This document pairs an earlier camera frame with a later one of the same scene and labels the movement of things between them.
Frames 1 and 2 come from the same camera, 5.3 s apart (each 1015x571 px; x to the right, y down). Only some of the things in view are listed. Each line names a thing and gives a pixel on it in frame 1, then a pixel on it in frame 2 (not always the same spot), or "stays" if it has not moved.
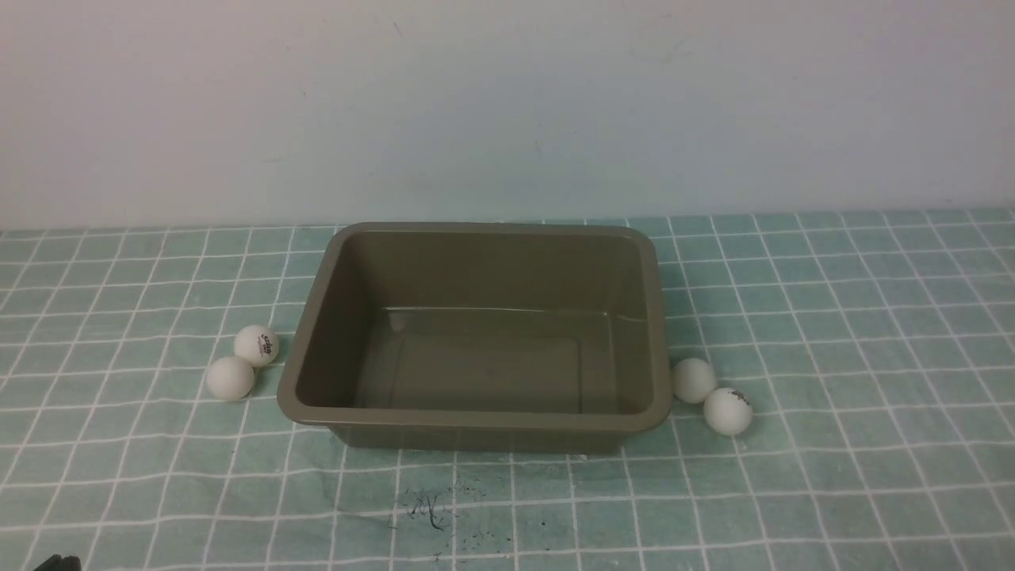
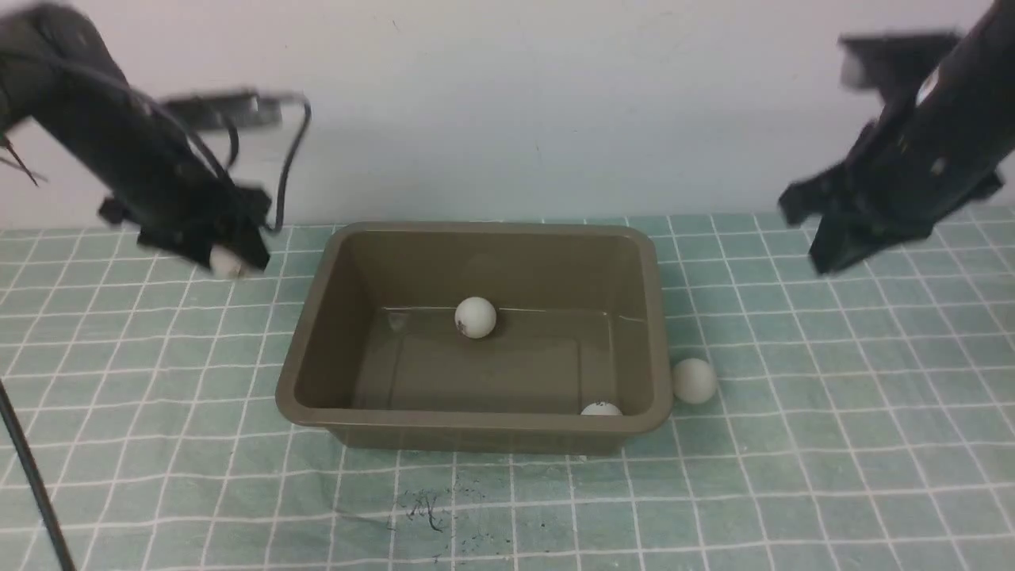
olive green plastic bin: x=533 y=338 stays
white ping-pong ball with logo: x=257 y=344 to x=224 y=263
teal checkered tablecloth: x=876 y=351 stays
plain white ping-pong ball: x=230 y=378 to x=475 y=317
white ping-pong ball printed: x=727 y=411 to x=601 y=408
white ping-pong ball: x=694 y=381 stays
